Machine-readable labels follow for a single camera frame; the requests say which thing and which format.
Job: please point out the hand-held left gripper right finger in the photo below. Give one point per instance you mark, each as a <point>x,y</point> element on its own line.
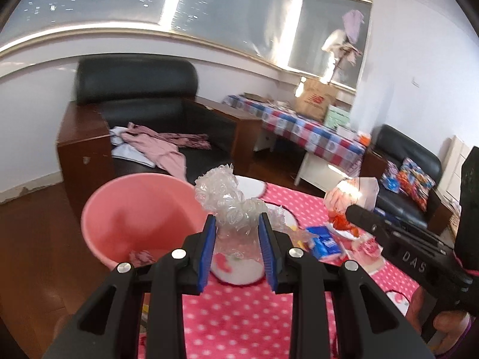
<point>267,254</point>

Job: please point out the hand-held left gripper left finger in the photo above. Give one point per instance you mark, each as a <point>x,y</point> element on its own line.
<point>207,254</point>

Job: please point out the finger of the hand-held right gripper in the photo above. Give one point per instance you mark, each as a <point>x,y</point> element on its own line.
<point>408,254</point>
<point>415,230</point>

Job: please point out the clear plastic bag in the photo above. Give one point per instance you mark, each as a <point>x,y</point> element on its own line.
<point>224,198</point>

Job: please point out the pink plastic bucket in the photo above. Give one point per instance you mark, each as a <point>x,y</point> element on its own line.
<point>123,213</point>

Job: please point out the person's right hand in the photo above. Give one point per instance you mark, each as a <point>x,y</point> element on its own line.
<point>451,325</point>

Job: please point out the pink printed packet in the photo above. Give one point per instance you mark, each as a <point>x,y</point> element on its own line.
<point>368,252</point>

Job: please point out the white cabinet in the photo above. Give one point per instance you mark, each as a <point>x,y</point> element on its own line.
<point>454,164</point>

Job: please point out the colourful patterned pillow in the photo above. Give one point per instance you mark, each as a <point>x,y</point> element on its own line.
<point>415,181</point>

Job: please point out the blue patterned pillow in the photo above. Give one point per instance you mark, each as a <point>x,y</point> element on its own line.
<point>390,177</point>

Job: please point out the blue tissue packet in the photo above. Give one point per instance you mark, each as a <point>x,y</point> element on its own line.
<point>325,243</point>

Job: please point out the purple patterned wrapper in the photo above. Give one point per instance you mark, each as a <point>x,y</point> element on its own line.
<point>142,258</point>

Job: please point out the pink polka dot printed blanket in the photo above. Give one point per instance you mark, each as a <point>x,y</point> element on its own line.
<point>232,318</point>

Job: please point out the black leather sofa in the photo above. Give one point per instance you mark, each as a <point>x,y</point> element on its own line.
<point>411,146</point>

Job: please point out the pink garment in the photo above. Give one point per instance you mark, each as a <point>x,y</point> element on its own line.
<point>164,153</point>

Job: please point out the mauve patterned garment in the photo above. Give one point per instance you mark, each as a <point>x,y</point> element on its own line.
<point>187,141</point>

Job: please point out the light blue garment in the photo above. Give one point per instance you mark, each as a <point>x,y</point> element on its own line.
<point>127,153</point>

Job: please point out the checkered cloth table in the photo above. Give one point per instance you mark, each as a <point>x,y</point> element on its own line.
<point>299,127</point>

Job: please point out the green box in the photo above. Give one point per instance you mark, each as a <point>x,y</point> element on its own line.
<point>336,116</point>

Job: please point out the cardboard box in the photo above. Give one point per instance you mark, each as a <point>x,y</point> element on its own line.
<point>314,101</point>

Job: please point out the black leather armchair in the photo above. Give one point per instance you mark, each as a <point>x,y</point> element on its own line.
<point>134,82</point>

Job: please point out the white hanging garment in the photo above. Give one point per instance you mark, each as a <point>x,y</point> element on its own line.
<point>335,41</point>

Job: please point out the lilac hanging garment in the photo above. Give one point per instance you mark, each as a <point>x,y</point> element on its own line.
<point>353,24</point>

